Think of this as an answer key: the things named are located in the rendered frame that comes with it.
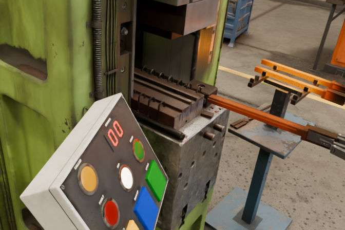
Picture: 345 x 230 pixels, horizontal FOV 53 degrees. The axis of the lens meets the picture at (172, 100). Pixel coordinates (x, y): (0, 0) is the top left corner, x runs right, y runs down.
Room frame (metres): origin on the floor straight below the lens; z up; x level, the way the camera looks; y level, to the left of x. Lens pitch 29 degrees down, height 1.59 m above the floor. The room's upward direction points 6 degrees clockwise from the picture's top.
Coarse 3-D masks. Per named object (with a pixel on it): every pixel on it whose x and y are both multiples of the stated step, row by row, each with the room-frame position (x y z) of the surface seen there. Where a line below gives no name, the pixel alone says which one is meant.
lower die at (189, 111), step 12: (144, 72) 1.32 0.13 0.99; (144, 84) 1.20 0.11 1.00; (168, 84) 1.23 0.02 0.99; (156, 96) 1.12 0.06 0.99; (168, 96) 1.13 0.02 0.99; (192, 96) 1.13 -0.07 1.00; (132, 108) 1.10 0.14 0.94; (144, 108) 1.07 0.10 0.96; (156, 108) 1.05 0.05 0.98; (168, 108) 1.06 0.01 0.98; (180, 108) 1.05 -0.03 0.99; (192, 108) 1.10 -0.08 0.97; (168, 120) 1.02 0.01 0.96; (180, 120) 1.04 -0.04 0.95
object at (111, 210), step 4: (108, 204) 0.46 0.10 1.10; (112, 204) 0.47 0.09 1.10; (108, 208) 0.46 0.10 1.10; (112, 208) 0.47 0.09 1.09; (116, 208) 0.48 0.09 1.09; (108, 212) 0.45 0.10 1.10; (112, 212) 0.46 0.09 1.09; (116, 212) 0.47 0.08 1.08; (108, 216) 0.45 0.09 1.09; (112, 216) 0.45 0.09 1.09; (116, 216) 0.46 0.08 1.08; (108, 220) 0.44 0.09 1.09; (112, 220) 0.45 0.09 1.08; (116, 220) 0.46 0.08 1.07; (112, 224) 0.44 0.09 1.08
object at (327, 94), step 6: (258, 66) 1.59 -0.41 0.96; (258, 72) 1.57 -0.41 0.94; (270, 72) 1.53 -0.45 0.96; (276, 72) 1.54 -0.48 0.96; (276, 78) 1.51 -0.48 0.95; (282, 78) 1.49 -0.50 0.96; (288, 78) 1.49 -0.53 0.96; (294, 84) 1.46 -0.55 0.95; (300, 84) 1.44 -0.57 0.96; (306, 84) 1.44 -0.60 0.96; (312, 90) 1.40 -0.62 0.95; (318, 90) 1.39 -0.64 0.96; (324, 90) 1.38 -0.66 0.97; (330, 90) 1.37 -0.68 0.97; (324, 96) 1.36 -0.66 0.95; (330, 96) 1.36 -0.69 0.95; (336, 96) 1.35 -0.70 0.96; (342, 96) 1.33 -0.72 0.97; (336, 102) 1.34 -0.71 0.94; (342, 102) 1.33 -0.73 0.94
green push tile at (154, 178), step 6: (150, 168) 0.65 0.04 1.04; (156, 168) 0.67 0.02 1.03; (150, 174) 0.64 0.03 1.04; (156, 174) 0.66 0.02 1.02; (162, 174) 0.68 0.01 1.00; (150, 180) 0.62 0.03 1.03; (156, 180) 0.64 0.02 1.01; (162, 180) 0.67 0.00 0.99; (150, 186) 0.62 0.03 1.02; (156, 186) 0.63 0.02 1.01; (162, 186) 0.65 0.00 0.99; (156, 192) 0.62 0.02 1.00; (162, 192) 0.64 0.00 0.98; (156, 198) 0.61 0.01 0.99
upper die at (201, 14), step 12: (144, 0) 1.09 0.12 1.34; (204, 0) 1.09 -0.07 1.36; (216, 0) 1.16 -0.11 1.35; (144, 12) 1.08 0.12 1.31; (156, 12) 1.06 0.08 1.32; (168, 12) 1.04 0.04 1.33; (180, 12) 1.01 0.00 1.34; (192, 12) 1.03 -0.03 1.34; (204, 12) 1.10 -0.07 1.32; (216, 12) 1.17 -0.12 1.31; (156, 24) 1.06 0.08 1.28; (168, 24) 1.03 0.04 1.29; (180, 24) 1.01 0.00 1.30; (192, 24) 1.04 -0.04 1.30; (204, 24) 1.11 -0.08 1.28
